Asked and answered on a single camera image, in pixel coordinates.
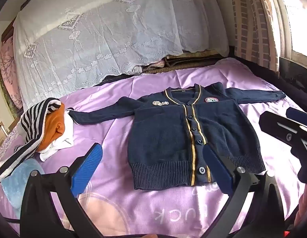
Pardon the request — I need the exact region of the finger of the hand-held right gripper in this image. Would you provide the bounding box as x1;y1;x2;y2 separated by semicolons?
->
286;108;307;129
259;111;305;149

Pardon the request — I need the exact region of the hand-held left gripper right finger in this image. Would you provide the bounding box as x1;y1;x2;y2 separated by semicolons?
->
203;144;285;238

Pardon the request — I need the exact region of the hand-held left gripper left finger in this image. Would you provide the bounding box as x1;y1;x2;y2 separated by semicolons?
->
20;142;104;238

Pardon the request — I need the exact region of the navy knit cardigan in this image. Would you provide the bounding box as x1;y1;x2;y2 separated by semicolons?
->
69;82;286;191

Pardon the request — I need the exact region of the white garment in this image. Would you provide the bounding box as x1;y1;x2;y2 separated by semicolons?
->
39;109;75;161

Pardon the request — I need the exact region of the purple printed bed sheet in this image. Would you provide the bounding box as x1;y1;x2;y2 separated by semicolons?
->
0;57;307;238

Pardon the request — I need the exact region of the orange garment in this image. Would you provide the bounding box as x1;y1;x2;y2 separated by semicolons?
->
39;103;67;153

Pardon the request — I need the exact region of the striped knit garment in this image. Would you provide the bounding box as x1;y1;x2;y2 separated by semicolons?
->
0;98;62;181

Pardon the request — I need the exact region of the light blue towel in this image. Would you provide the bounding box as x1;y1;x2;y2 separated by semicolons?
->
1;157;45;210

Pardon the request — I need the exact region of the wooden cabinet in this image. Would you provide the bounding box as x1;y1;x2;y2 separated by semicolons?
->
0;121;9;149

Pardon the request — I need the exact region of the dark cloth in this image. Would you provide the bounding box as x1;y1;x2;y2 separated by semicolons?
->
101;73;136;83

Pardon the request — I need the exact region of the brick pattern curtain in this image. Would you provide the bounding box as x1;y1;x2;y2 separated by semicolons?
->
228;0;280;72

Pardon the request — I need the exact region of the window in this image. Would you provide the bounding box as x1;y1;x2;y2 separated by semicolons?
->
267;0;307;62

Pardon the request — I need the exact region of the woven straw mat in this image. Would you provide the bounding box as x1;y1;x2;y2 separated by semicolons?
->
141;51;233;73

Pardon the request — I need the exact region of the grey pillow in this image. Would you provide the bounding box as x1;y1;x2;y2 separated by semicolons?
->
124;64;144;76

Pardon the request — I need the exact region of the pink floral cloth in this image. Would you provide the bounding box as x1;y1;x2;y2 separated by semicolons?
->
0;35;24;112

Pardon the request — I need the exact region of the pink floral quilt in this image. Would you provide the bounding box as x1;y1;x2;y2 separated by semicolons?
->
146;59;166;70

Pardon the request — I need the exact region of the white lace cover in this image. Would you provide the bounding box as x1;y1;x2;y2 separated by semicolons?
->
13;0;229;109

